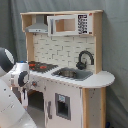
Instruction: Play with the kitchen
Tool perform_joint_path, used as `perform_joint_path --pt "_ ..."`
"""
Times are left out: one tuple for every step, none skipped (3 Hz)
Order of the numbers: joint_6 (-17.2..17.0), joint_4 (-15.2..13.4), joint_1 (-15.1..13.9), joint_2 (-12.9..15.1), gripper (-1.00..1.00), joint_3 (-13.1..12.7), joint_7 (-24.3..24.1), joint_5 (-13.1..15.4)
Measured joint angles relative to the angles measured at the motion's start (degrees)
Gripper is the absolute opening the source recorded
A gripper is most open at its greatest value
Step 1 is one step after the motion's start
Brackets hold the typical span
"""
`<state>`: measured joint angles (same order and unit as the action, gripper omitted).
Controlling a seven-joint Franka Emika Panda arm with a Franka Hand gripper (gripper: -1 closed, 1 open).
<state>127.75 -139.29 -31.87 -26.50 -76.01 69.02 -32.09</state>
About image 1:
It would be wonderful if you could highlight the grey fridge door handle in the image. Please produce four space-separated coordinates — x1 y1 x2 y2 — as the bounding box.
47 101 52 119

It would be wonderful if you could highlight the black toy faucet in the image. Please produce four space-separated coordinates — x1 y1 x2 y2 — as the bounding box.
76 50 94 70

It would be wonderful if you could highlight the black toy stovetop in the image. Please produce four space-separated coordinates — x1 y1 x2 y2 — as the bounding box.
29 61 56 73

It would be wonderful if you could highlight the white toy microwave door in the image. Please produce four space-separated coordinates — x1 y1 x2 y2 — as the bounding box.
47 14 87 36

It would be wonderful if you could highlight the grey toy sink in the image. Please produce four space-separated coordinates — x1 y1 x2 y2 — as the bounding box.
52 67 92 81

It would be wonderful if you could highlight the wooden toy kitchen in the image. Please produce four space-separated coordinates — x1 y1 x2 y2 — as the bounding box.
21 10 115 128

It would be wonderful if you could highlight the right oven knob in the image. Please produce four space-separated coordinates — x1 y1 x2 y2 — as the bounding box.
31 81 37 87

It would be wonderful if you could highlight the grey ice dispenser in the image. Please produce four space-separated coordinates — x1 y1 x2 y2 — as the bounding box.
55 94 71 120

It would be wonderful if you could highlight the grey range hood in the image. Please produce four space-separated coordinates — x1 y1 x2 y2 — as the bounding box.
25 15 53 34

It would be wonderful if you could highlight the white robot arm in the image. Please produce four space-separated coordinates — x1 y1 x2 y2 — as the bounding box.
0 47 37 128

